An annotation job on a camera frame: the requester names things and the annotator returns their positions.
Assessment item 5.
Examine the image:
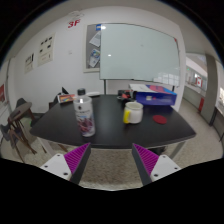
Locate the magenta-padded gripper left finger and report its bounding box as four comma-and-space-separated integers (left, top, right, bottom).
39, 142, 92, 185

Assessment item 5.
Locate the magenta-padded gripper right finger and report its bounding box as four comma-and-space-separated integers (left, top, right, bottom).
131, 143, 182, 186

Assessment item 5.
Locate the clear bottle with white label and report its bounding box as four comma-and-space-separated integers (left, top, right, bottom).
73, 88, 96, 138

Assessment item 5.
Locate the flat round red coaster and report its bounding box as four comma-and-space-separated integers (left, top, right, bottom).
152, 114, 168, 125

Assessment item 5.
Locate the colourful flat book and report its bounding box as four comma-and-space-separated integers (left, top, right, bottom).
57, 93, 77, 104

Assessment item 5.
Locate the blue cardboard box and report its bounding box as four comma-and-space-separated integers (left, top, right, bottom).
129, 83, 178, 107

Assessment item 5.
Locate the small white object on table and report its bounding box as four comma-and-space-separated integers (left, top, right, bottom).
85, 91, 102, 98

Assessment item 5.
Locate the black and red tool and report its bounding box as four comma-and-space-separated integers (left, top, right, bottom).
116, 89, 134, 101

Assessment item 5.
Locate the red fire extinguisher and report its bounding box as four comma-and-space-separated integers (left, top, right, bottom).
198, 97, 205, 113

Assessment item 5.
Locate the large whiteboard on stand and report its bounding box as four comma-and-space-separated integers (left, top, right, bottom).
99, 23, 181, 95

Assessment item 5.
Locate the white mug with yellow handle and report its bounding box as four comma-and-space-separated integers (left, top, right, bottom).
122, 101, 144, 125

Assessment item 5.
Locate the red wall poster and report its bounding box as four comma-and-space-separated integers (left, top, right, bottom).
0, 83, 6, 103

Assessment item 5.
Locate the small white wall poster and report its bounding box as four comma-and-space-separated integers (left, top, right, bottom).
23, 52, 35, 74

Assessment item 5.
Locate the large white wall poster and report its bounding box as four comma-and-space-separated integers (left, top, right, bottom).
37, 33, 56, 67

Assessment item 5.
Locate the red wall sign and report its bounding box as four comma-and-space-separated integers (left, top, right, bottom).
67, 19, 81, 29

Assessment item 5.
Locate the white wall-mounted device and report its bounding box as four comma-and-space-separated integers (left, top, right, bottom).
68, 10, 85, 22

